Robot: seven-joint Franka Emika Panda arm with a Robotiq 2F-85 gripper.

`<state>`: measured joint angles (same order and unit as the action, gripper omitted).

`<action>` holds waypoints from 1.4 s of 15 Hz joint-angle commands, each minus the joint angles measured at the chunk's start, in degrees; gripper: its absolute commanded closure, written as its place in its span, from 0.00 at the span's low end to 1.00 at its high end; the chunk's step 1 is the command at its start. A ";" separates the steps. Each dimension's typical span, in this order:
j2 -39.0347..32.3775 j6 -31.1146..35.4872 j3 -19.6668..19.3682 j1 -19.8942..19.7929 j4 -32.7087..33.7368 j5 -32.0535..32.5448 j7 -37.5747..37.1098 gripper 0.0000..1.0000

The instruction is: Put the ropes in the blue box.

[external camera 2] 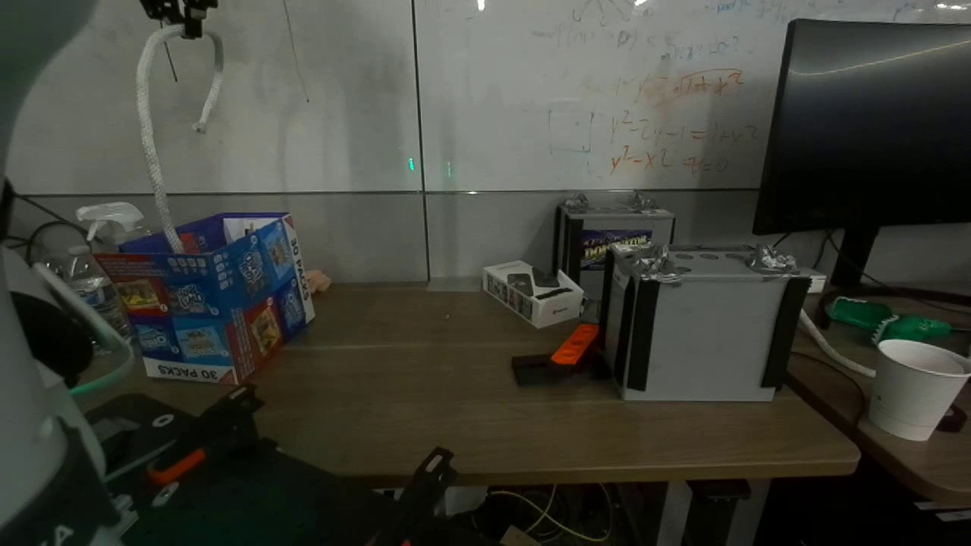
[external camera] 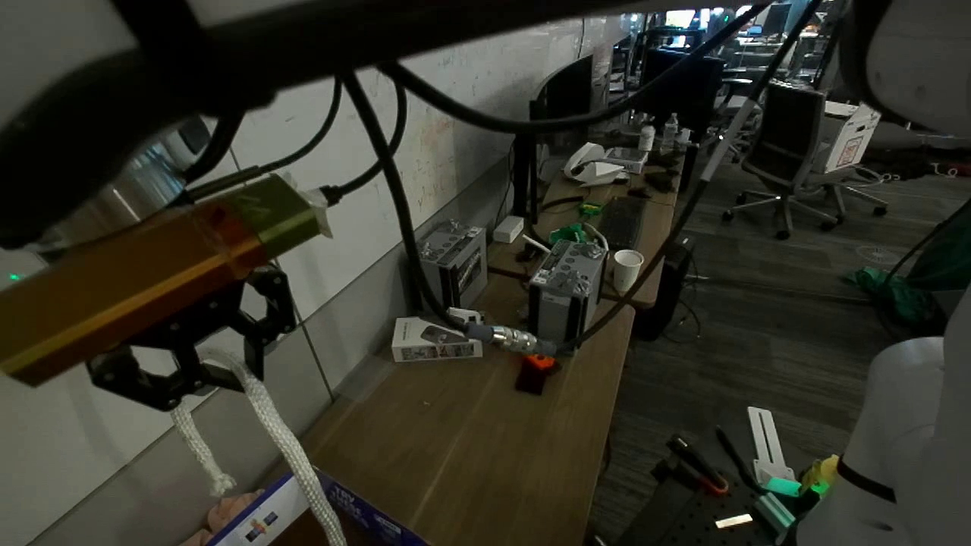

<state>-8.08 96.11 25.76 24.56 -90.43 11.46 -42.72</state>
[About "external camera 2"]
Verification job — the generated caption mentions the small white product box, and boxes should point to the small white product box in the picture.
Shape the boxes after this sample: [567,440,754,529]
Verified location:
[480,259,590,330]

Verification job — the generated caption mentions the white paper cup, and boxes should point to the white paper cup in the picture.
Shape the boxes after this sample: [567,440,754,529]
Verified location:
[865,337,971,445]

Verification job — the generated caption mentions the silver metal box picture label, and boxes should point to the silver metal box picture label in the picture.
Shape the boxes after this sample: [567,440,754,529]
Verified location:
[553,190,679,299]

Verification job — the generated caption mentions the black computer monitor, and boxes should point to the black computer monitor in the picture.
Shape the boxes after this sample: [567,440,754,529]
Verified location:
[754,15,971,299]

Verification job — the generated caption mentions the grey desk leg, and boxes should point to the grey desk leg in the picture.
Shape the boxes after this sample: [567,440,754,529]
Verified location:
[663,483,755,546]

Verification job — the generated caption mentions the black clamp orange trigger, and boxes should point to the black clamp orange trigger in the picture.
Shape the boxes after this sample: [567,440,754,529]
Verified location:
[84,381,267,511]

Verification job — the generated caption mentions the thick white cable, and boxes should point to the thick white cable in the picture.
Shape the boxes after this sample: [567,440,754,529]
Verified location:
[799,307,881,381]

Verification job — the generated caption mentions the thick white braided rope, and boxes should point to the thick white braided rope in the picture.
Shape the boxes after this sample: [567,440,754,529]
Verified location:
[135,25,228,256]

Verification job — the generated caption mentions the blue snack pack box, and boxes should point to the blue snack pack box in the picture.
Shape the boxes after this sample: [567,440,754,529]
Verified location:
[94,211,319,388]

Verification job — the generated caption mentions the green plastic object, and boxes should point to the green plastic object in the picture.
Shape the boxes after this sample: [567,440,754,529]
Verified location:
[824,294,956,347]

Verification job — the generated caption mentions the orange handheld controller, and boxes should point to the orange handheld controller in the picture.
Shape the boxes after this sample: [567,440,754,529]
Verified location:
[551,321,605,369]

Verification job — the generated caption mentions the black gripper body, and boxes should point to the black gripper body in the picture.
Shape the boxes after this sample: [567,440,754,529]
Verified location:
[136,0,221,25]

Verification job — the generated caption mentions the clear spray bottle white head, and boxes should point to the clear spray bottle white head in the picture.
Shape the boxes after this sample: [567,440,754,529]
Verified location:
[44,198,147,344]

